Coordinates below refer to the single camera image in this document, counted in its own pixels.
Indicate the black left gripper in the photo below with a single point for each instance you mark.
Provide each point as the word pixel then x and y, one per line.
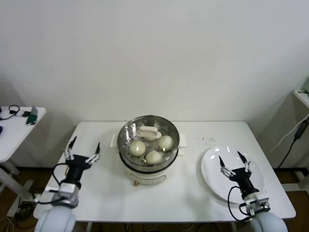
pixel 77 166

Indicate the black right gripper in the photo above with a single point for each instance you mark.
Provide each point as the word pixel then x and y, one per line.
pixel 241 176

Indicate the round glass pot lid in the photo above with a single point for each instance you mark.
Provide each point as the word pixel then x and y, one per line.
pixel 148 132

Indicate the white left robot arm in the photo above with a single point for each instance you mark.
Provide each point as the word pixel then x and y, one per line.
pixel 55 220

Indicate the stainless steel steamer basket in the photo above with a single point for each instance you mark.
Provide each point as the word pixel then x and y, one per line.
pixel 184 140

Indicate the large white plate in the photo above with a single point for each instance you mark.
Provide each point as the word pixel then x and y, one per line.
pixel 210 174

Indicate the cream electric cooker base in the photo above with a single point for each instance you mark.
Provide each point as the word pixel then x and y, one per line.
pixel 144 177

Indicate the white side table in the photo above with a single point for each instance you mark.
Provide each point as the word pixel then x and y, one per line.
pixel 14 137

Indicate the small white device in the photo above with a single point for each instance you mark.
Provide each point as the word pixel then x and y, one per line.
pixel 21 113

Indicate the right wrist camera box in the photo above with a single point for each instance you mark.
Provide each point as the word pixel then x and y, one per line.
pixel 256 200

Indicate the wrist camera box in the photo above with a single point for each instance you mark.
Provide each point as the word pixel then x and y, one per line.
pixel 256 200
pixel 68 193

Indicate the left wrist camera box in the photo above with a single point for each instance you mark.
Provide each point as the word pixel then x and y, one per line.
pixel 68 193

